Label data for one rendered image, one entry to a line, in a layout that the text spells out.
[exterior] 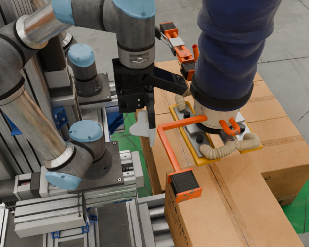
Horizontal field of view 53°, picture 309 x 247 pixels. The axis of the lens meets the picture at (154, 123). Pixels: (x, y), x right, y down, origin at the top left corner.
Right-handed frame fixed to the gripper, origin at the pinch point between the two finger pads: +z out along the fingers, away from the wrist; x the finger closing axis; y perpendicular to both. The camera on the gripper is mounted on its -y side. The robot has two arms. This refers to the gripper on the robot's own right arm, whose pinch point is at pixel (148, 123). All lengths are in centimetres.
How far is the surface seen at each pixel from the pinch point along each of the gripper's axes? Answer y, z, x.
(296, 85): -184, 152, -160
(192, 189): -12.3, 26.6, 5.9
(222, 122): -31.7, 28.0, -20.3
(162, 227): -8, 97, -14
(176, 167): -9.9, 27.8, -3.8
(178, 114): -20, 39, -38
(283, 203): -104, 147, -36
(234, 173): -40, 57, -15
